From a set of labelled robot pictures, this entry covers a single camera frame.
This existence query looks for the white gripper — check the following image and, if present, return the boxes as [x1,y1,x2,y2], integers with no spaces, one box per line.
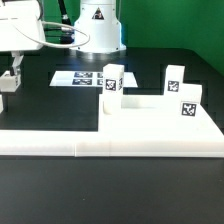
[0,8,45,76]

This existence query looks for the white square table top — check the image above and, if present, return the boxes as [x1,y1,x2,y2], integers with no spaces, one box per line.
[98,94,223,136]

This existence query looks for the white part at left edge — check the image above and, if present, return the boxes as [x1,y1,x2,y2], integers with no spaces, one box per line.
[0,94,4,114]

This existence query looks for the white L-shaped obstacle fence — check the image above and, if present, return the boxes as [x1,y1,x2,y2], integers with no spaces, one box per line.
[0,129,224,158]

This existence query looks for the grey gripper cables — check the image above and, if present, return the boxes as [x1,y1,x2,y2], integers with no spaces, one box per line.
[9,20,91,50]

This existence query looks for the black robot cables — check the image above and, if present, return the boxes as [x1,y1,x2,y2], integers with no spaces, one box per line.
[43,0,76,46]

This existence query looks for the white sheet with tags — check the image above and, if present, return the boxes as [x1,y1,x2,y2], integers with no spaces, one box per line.
[49,70,139,88]

